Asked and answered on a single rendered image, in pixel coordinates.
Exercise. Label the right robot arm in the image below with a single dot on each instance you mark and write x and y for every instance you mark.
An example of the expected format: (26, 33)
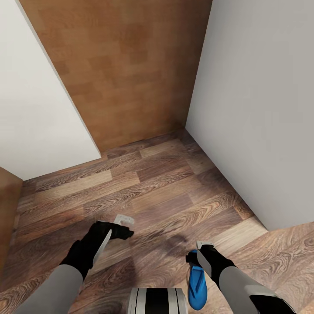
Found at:
(243, 294)

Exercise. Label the sandal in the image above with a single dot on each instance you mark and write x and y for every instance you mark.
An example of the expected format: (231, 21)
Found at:
(197, 288)

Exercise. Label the sliding door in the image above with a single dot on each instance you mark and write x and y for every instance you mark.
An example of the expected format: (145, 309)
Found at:
(10, 189)
(128, 65)

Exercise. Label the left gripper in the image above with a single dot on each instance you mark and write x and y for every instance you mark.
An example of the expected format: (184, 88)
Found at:
(122, 232)

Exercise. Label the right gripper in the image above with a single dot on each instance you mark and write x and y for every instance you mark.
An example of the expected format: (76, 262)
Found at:
(191, 258)

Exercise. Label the robot trunk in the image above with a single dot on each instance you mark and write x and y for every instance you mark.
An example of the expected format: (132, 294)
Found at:
(157, 301)

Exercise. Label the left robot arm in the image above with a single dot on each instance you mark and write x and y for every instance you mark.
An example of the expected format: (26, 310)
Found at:
(57, 293)

